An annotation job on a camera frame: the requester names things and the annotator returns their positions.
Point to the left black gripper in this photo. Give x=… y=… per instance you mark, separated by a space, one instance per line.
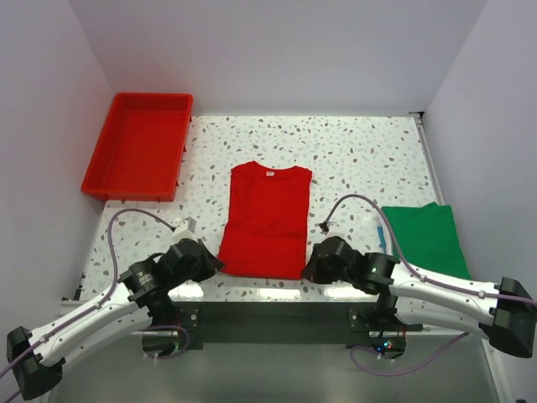
x=211 y=265

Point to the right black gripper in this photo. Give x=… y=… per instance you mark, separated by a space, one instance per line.
x=312 y=273

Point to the red t-shirt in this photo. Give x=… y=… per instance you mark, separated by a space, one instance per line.
x=266 y=231

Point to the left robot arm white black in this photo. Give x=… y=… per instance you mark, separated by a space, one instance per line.
x=139 y=299

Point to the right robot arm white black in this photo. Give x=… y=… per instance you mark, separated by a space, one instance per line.
x=502 y=313

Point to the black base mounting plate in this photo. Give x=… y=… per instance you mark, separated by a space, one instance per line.
x=340 y=323

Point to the folded teal t-shirt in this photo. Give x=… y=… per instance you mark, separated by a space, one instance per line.
x=382 y=239

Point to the folded green t-shirt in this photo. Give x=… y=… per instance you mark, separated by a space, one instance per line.
x=428 y=238

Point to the red plastic bin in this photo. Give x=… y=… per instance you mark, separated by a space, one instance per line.
x=139 y=151

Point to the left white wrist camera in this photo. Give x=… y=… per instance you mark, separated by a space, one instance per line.
x=185 y=229

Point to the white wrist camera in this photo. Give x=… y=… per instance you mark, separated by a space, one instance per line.
x=185 y=229
x=334 y=230

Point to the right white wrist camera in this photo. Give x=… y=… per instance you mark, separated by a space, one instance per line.
x=334 y=230

